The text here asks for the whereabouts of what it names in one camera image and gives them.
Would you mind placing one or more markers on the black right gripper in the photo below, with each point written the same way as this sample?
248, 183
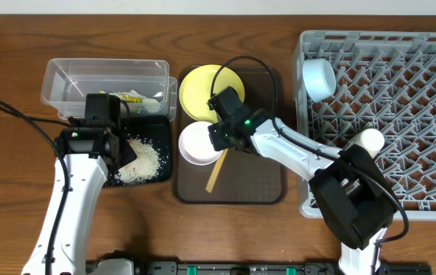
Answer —
215, 132

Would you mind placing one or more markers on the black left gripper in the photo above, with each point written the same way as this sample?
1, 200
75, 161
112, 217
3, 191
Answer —
122, 151

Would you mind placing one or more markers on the wooden chopstick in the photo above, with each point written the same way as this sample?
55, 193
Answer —
214, 173
218, 172

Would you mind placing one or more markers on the white cup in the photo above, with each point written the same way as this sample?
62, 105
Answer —
371, 139

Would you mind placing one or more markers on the grey dishwasher rack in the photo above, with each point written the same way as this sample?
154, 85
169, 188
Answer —
386, 81

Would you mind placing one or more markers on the dark brown serving tray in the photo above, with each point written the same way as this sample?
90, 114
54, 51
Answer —
244, 179

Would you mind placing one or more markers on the green orange snack wrapper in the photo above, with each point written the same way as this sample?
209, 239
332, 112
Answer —
131, 97

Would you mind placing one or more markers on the yellow plate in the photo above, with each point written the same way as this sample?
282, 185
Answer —
195, 90

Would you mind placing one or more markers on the clear plastic waste bin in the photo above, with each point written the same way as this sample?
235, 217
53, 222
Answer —
68, 81

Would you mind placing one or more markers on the pile of rice grains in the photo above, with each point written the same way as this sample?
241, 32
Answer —
144, 167

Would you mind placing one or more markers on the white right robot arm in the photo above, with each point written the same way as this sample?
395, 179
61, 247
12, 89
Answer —
348, 187

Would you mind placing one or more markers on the white bowl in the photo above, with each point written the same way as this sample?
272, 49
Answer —
195, 144

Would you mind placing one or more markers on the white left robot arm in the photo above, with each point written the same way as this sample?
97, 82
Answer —
62, 244

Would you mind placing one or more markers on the light blue bowl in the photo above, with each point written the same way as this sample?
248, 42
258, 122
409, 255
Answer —
319, 79

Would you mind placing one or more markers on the black waste tray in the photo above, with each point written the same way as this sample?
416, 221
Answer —
151, 129

